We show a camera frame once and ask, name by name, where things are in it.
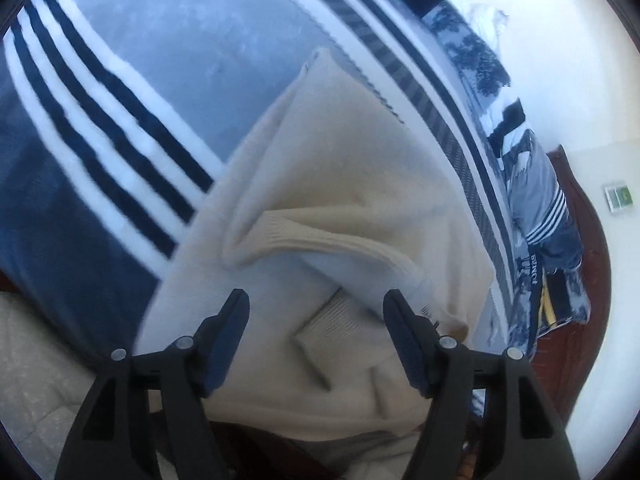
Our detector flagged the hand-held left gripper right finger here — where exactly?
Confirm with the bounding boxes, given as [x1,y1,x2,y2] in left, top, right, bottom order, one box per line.
[382,289,581,480]

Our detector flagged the blue floral pillow yellow stripe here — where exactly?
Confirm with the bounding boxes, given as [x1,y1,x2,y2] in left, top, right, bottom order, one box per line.
[512,255,592,348]

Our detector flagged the cream knit sweater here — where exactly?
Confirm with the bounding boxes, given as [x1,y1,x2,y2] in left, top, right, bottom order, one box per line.
[134,47,497,453]

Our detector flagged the white wall panel green screen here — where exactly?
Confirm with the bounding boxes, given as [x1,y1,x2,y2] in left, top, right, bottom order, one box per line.
[603,183,632,213]

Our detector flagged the bed with blue striped sheet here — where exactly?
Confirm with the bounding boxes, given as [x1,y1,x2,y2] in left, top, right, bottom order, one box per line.
[0,0,523,386]

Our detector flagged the white duvet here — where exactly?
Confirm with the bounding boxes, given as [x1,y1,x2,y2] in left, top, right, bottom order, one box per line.
[462,1,512,37]

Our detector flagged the grey striped garment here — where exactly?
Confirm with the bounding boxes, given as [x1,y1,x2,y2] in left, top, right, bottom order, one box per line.
[487,99,585,273]

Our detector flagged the blue floral quilt yellow stripe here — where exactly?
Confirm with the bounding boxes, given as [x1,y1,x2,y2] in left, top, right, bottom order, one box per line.
[384,0,512,103]

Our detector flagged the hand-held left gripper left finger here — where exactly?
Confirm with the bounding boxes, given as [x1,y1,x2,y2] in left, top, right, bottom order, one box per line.
[54,288,251,480]

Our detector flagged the person's white quilted pants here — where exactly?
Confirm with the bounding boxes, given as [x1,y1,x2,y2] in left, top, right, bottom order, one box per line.
[0,289,426,480]

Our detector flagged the dark wooden headboard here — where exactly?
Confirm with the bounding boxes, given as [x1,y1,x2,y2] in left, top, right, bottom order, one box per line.
[530,144,614,423]

